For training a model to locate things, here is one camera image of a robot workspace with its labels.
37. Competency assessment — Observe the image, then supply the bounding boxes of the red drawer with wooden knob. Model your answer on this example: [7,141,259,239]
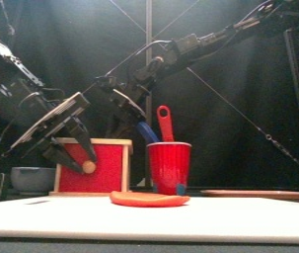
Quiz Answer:
[56,142,127,194]

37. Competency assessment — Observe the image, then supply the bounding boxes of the grey-blue bowl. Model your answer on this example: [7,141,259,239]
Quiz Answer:
[10,166,56,196]

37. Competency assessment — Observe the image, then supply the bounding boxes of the light wooden drawer box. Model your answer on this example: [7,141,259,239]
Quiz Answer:
[50,137,135,198]

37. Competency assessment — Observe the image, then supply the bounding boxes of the blue plastic utensil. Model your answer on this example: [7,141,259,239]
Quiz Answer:
[136,121,162,144]

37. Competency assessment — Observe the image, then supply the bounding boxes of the red plastic utensil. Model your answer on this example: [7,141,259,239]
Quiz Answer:
[155,105,175,143]

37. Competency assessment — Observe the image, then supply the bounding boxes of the red plastic cup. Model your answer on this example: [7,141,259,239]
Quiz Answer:
[146,141,193,196]

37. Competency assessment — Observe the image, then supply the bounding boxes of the white cutting board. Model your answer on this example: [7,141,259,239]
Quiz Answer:
[0,195,299,245]

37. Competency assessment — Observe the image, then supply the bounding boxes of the pink tray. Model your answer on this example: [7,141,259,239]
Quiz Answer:
[199,189,299,202]

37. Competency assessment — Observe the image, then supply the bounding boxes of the grey vertical frame pole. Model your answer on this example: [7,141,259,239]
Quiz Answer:
[144,0,154,189]

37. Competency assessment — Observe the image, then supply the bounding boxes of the thin steel brace cable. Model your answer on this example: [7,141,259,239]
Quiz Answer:
[108,0,299,181]
[80,0,202,97]

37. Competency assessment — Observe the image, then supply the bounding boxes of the black frame post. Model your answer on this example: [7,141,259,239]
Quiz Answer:
[283,28,299,186]

